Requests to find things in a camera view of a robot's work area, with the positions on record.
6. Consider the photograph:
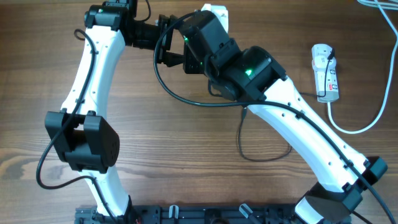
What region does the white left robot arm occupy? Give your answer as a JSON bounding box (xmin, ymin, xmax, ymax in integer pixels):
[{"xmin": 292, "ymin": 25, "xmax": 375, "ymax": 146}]
[{"xmin": 45, "ymin": 1, "xmax": 182, "ymax": 223}]

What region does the white power strip cord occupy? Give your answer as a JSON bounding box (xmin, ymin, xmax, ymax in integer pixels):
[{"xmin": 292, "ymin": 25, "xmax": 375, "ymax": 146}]
[{"xmin": 326, "ymin": 0, "xmax": 398, "ymax": 135}]

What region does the white charger adapter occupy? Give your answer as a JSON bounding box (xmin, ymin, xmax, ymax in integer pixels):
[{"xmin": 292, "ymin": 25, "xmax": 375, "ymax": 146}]
[{"xmin": 312, "ymin": 55, "xmax": 336, "ymax": 72}]

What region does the blue screen smartphone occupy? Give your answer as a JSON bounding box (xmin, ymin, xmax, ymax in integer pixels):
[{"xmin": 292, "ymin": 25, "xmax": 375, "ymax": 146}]
[{"xmin": 201, "ymin": 3, "xmax": 229, "ymax": 32}]

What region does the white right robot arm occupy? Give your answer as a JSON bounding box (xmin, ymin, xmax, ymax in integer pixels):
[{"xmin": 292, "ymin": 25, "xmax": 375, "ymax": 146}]
[{"xmin": 178, "ymin": 11, "xmax": 387, "ymax": 223}]

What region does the black charger cable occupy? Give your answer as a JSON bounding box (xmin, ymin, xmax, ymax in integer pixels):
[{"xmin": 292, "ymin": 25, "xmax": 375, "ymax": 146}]
[{"xmin": 237, "ymin": 46, "xmax": 336, "ymax": 162}]

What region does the white power strip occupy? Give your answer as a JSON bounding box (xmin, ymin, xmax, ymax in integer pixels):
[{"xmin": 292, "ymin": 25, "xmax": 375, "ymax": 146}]
[{"xmin": 312, "ymin": 44, "xmax": 339, "ymax": 103}]

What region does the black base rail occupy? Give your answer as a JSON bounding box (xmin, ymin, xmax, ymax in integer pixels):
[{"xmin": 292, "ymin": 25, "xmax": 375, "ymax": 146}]
[{"xmin": 73, "ymin": 203, "xmax": 352, "ymax": 224}]

